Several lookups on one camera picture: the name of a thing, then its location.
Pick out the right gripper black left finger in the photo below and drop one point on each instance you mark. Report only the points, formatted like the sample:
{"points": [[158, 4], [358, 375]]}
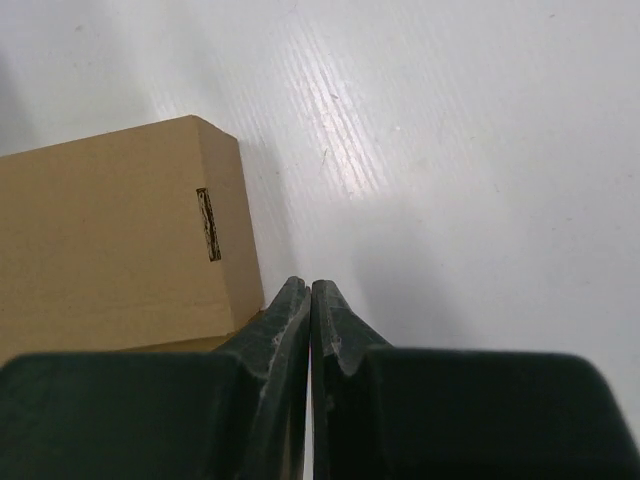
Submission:
{"points": [[236, 412]]}

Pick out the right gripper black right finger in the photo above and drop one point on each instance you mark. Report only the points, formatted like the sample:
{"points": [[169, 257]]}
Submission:
{"points": [[384, 412]]}

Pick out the brown cardboard box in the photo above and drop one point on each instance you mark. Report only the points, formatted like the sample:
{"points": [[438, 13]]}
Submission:
{"points": [[126, 240]]}

